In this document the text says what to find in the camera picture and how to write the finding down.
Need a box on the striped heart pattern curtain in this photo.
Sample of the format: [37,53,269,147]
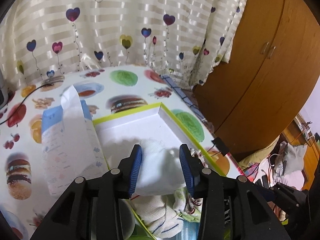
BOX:
[1,0,247,88]

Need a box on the grey small space heater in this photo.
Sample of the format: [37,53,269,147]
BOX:
[0,74,8,108]

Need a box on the brown wooden wardrobe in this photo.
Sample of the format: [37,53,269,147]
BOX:
[194,0,319,160]

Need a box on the green beige sock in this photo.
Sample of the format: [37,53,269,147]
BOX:
[173,187,203,223]

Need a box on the blue white tissue pack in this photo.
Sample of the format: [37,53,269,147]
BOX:
[41,86,108,198]

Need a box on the fruit pattern tablecloth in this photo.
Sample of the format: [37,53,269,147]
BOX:
[1,65,241,239]

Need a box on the white tray, green rim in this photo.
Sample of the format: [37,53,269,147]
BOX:
[92,101,227,240]

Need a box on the beige blue striped sock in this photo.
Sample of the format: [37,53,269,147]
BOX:
[131,195,184,238]

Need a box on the black heater power cable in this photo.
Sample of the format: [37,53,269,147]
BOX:
[0,78,66,126]

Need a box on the black binder clip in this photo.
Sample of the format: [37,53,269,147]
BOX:
[212,137,229,156]

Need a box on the blue surgical face mask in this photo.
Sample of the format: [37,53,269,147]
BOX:
[167,220,200,240]

